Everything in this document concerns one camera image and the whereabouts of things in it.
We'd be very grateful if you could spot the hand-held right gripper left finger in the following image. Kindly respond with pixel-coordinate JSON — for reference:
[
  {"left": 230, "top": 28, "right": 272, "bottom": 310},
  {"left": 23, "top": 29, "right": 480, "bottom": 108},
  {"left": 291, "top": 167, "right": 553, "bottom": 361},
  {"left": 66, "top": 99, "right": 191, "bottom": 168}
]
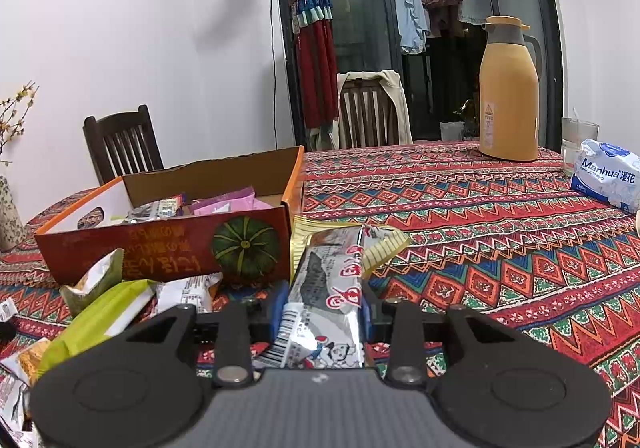
[{"left": 124, "top": 284, "right": 290, "bottom": 388}]

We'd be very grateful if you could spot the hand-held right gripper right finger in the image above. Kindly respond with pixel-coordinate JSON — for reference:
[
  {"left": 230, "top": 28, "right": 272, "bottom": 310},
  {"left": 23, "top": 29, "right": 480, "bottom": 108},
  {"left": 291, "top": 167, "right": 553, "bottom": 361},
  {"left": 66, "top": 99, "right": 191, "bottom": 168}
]
[{"left": 362, "top": 284, "right": 506, "bottom": 388}]

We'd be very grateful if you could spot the silver red-print snack packet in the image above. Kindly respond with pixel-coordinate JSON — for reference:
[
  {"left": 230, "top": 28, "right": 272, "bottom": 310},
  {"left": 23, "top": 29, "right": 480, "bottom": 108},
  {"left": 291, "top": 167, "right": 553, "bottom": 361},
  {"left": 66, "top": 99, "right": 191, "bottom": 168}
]
[{"left": 270, "top": 223, "right": 371, "bottom": 370}]

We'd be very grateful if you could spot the pink snack packet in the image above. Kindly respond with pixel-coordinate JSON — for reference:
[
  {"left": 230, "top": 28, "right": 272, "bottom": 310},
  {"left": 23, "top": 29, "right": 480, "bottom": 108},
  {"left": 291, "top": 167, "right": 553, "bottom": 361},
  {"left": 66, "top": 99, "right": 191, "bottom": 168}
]
[{"left": 190, "top": 187, "right": 273, "bottom": 216}]

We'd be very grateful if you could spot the orange cardboard box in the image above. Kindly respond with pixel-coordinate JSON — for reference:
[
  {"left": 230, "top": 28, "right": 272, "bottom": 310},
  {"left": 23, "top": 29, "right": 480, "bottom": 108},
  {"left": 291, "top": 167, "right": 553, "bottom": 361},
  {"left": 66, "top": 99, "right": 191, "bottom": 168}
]
[{"left": 34, "top": 145, "right": 306, "bottom": 285}]

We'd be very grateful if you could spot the yellow striped snack packet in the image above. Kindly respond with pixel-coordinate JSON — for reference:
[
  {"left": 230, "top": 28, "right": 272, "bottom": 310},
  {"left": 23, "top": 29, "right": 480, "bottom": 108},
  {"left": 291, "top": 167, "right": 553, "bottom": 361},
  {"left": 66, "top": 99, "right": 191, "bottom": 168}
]
[{"left": 290, "top": 215, "right": 413, "bottom": 281}]

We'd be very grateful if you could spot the white printed snack packet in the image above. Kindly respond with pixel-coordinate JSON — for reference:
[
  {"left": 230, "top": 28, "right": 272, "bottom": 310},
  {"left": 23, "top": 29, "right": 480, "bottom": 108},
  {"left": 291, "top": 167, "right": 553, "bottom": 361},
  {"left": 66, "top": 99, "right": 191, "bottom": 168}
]
[{"left": 155, "top": 272, "right": 223, "bottom": 314}]

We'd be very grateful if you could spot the dark silver snack packet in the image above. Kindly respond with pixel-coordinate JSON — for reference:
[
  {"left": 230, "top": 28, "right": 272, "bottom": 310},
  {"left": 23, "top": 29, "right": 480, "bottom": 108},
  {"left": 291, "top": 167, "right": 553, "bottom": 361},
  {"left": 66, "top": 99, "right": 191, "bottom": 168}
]
[{"left": 127, "top": 195, "right": 186, "bottom": 221}]

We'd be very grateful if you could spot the green snack packet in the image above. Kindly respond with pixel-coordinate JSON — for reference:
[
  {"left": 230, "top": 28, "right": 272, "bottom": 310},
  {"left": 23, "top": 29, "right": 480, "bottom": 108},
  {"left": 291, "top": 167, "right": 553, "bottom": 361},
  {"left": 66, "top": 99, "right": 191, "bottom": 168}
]
[{"left": 37, "top": 279, "right": 158, "bottom": 376}]

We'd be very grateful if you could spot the white green-edged snack packet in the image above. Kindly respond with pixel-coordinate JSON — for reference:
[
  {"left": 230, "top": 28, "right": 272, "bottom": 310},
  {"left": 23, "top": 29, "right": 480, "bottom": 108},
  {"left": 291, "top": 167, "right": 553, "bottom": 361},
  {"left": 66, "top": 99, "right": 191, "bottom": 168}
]
[{"left": 60, "top": 248, "right": 126, "bottom": 316}]

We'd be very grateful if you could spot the brown wooden chair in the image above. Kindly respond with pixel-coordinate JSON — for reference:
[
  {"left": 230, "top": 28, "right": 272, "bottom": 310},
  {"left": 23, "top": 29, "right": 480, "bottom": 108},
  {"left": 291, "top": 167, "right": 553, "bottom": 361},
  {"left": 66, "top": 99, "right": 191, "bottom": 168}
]
[{"left": 337, "top": 71, "right": 413, "bottom": 150}]

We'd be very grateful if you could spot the red hanging decoration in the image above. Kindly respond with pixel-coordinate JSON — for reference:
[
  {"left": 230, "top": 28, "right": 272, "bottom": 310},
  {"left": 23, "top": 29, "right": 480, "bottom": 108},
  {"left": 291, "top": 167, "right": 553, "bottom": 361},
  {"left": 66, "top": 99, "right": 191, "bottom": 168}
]
[{"left": 291, "top": 0, "right": 341, "bottom": 149}]

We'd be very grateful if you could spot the dark wooden chair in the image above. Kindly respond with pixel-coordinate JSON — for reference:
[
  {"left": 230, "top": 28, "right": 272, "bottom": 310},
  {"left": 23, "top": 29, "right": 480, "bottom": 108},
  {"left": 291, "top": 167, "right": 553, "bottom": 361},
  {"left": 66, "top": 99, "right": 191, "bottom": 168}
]
[{"left": 82, "top": 104, "right": 165, "bottom": 186}]

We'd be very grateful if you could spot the orange snack packet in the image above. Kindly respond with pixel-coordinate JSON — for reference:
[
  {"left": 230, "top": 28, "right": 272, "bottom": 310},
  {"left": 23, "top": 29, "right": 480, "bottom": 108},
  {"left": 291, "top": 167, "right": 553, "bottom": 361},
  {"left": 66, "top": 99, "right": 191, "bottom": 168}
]
[{"left": 0, "top": 338, "right": 53, "bottom": 386}]

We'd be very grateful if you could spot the yellow thermos jug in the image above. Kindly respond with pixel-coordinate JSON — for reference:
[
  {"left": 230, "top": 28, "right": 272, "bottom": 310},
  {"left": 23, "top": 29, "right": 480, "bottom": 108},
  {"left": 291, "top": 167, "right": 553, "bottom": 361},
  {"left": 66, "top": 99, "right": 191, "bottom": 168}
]
[{"left": 478, "top": 16, "right": 543, "bottom": 162}]

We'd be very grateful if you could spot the white blue tissue pack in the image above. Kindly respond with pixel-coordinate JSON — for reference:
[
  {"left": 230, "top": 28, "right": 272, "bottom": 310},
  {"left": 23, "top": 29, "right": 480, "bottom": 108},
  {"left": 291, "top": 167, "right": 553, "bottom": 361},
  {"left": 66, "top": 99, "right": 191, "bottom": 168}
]
[{"left": 570, "top": 138, "right": 640, "bottom": 215}]

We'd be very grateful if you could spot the clear drinking glass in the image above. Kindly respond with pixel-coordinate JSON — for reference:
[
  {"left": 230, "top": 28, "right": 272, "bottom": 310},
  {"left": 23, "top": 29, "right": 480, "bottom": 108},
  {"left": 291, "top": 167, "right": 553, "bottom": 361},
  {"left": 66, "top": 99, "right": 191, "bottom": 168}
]
[{"left": 561, "top": 117, "right": 600, "bottom": 176}]

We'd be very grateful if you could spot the white silver snack packet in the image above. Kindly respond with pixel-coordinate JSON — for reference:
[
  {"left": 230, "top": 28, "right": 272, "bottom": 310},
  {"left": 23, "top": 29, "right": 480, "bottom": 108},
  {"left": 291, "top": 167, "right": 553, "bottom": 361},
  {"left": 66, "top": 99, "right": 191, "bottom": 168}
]
[{"left": 0, "top": 368, "right": 31, "bottom": 429}]

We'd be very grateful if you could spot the patterned ceramic vase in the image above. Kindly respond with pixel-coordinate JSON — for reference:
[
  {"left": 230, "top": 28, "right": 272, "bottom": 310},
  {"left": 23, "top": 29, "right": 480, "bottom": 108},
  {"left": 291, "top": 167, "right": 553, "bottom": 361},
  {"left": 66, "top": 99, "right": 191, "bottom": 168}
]
[{"left": 0, "top": 175, "right": 27, "bottom": 251}]

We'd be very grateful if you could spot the black framed glass door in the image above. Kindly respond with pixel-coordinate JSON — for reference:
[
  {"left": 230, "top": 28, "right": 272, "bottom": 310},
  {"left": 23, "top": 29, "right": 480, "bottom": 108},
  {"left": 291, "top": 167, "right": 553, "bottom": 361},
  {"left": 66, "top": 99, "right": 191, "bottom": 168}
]
[{"left": 272, "top": 0, "right": 566, "bottom": 151}]

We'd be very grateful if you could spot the light blue hanging garment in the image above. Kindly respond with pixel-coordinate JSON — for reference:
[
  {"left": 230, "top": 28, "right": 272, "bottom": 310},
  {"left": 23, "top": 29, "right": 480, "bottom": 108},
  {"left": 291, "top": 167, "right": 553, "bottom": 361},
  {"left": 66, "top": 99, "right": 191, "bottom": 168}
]
[{"left": 391, "top": 0, "right": 431, "bottom": 55}]

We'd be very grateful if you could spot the pale hanging garment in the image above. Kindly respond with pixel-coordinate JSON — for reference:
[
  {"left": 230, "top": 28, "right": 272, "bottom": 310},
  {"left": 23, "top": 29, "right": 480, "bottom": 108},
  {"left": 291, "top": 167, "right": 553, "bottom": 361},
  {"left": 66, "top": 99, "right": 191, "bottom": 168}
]
[{"left": 457, "top": 0, "right": 488, "bottom": 26}]

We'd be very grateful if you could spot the yellow flower branch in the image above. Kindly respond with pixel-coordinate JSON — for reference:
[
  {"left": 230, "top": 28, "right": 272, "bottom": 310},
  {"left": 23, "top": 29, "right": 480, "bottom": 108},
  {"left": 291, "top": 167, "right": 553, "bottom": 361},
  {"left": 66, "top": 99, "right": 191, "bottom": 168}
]
[{"left": 0, "top": 82, "right": 40, "bottom": 169}]

